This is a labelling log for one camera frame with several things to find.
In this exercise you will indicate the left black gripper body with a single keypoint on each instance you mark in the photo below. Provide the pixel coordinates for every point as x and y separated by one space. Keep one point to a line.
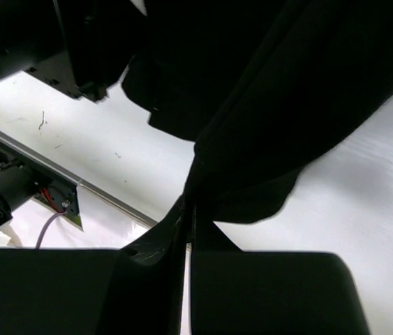
79 48

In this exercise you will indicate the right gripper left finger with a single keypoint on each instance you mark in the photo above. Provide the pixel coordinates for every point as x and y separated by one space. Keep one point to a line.
134 290

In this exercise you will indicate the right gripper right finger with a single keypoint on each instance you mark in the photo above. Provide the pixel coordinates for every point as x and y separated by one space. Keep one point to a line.
268 292

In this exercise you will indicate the black skirt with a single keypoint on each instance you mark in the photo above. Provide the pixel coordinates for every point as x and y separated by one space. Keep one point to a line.
262 88

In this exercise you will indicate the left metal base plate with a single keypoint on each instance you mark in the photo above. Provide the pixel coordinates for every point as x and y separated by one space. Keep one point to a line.
24 174

